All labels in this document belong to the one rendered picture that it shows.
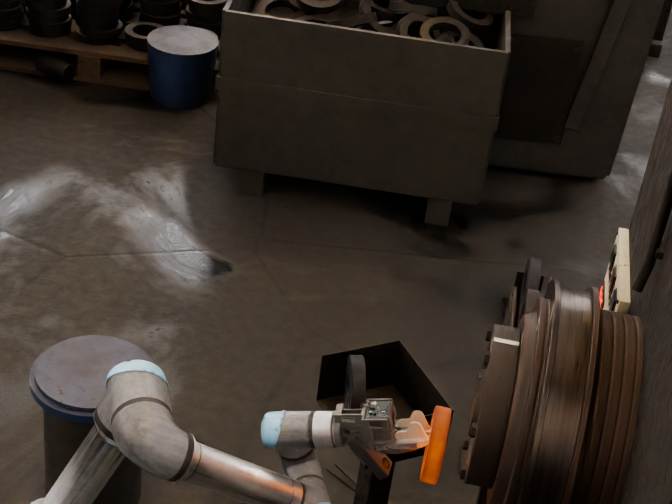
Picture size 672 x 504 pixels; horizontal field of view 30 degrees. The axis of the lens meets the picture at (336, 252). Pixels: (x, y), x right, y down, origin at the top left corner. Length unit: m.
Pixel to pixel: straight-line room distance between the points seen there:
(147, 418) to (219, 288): 1.98
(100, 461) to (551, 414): 0.95
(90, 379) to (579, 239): 2.29
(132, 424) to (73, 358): 0.97
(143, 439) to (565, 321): 0.81
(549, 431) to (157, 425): 0.75
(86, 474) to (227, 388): 1.40
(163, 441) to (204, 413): 1.45
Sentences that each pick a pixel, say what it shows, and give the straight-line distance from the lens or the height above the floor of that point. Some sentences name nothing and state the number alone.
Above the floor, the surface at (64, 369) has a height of 0.43.
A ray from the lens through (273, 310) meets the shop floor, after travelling 4.22.
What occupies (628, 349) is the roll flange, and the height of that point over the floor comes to 1.31.
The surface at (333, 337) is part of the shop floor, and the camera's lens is 4.13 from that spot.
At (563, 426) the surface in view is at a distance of 1.99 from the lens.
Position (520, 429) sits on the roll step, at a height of 1.20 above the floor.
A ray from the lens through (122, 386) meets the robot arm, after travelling 2.43.
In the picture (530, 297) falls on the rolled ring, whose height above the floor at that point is 0.75.
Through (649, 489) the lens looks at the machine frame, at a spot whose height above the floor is 1.32.
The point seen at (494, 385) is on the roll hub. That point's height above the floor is 1.23.
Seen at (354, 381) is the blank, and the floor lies 0.73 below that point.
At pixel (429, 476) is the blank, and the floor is 0.81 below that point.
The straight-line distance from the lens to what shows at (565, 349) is 2.02.
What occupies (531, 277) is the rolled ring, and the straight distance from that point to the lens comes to 3.28.
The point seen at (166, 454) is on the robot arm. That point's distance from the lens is 2.35.
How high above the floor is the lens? 2.50
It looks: 33 degrees down
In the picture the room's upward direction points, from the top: 7 degrees clockwise
